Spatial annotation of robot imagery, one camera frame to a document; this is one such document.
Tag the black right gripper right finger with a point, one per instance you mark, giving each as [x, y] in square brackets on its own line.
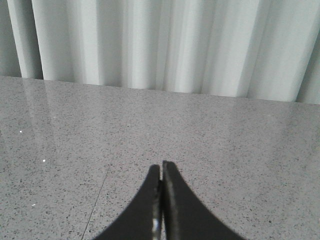
[185, 216]

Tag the pale green curtain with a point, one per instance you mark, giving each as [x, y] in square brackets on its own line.
[260, 49]

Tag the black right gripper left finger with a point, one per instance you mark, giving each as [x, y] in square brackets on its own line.
[141, 218]

